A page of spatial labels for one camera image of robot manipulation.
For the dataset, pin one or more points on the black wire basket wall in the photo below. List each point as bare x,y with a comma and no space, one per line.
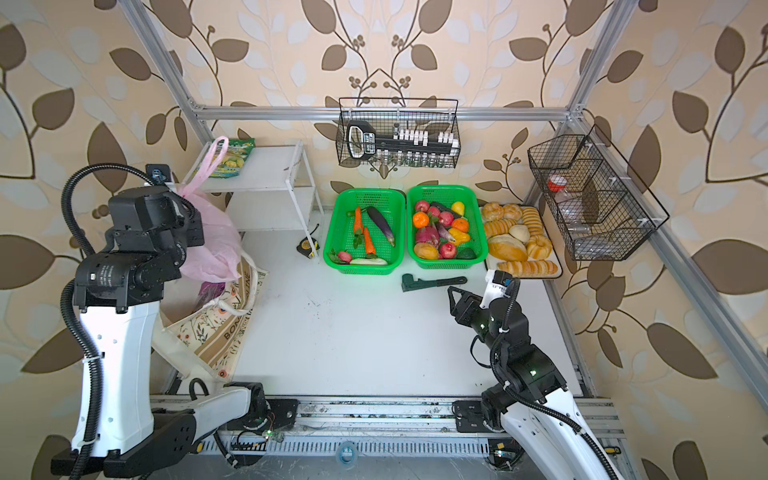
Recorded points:
393,132
620,210

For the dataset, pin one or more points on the green black wrench tool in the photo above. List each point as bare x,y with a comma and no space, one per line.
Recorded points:
409,283

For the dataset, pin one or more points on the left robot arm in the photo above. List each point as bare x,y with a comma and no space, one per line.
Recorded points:
111,307

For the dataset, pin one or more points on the green basket with fruit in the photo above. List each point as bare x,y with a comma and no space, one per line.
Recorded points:
444,227

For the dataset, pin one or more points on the orange carrot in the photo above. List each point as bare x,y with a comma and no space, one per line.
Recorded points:
358,228

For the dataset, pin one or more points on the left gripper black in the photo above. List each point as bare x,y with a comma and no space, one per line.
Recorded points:
191,220

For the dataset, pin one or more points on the white two-tier shelf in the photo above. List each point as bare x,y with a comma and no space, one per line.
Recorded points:
275,191

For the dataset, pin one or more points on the green basket with vegetables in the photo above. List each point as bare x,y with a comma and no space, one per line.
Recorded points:
342,245

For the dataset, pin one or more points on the tray of bread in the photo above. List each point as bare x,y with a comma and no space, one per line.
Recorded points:
518,243

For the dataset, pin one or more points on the white-green cucumber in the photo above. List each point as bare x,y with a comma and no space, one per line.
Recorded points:
369,262

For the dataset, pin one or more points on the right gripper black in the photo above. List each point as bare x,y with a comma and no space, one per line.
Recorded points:
469,304

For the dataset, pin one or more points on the pink plastic grocery bag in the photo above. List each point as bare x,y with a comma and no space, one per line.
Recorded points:
217,260

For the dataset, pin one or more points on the purple eggplant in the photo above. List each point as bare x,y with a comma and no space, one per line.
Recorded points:
379,220

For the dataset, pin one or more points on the red-capped bottle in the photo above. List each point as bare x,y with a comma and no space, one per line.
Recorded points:
569,203

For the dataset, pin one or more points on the cream canvas tote bag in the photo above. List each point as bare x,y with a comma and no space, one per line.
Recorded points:
207,343

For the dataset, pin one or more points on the yellow black tape measure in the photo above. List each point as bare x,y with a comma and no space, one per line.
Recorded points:
309,248

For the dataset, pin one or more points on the black wire basket back wall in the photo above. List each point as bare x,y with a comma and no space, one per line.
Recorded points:
393,132

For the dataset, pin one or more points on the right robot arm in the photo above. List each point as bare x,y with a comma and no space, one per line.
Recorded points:
530,401

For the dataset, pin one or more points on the yellow-green snack packet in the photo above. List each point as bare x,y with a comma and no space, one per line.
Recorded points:
234,160

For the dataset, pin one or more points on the black wire basket right wall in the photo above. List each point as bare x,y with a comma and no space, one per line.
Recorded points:
620,210

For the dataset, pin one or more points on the magenta snack bag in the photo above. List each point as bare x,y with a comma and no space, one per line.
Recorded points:
209,291

